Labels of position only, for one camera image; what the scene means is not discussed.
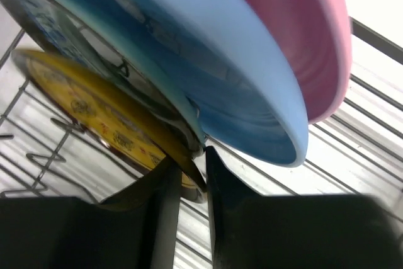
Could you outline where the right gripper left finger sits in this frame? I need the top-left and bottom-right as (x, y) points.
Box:
(1, 158), (181, 268)

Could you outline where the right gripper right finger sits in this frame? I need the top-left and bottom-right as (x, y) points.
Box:
(205, 147), (402, 268)

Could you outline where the yellow patterned glass plate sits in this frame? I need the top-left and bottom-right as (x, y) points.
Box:
(11, 49), (207, 203)

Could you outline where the metal wire dish rack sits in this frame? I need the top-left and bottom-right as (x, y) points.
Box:
(0, 16), (403, 269)

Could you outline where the light blue plastic plate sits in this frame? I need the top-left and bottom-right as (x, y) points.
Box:
(6, 0), (309, 168)

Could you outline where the blue patterned glass plate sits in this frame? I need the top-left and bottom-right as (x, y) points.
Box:
(1, 0), (205, 156)

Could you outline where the pink plastic plate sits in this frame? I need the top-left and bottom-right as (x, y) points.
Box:
(246, 0), (352, 123)

